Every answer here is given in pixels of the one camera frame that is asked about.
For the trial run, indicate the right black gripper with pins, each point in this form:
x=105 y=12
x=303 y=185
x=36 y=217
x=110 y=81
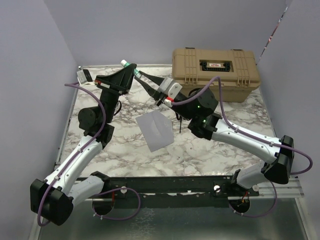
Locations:
x=157 y=94

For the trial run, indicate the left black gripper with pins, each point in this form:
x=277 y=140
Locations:
x=117 y=84

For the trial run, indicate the grey envelope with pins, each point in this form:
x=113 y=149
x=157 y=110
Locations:
x=156 y=129

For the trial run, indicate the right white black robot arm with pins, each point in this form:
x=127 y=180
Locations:
x=275 y=154

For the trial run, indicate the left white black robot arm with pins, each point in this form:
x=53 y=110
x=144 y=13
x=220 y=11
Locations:
x=54 y=198

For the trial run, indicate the tan plastic tool case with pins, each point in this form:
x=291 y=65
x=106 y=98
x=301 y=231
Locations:
x=193 y=68

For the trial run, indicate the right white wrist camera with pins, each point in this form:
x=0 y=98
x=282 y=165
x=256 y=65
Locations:
x=170 y=88

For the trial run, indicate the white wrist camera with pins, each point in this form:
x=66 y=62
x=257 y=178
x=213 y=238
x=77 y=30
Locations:
x=84 y=77
x=170 y=88

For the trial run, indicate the red handled screwdriver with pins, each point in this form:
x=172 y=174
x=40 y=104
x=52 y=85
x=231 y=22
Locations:
x=180 y=119

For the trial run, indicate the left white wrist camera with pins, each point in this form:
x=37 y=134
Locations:
x=84 y=77

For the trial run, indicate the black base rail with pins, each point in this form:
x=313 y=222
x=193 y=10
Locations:
x=171 y=191

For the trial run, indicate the aluminium extrusion frame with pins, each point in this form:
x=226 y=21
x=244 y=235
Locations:
x=128 y=155

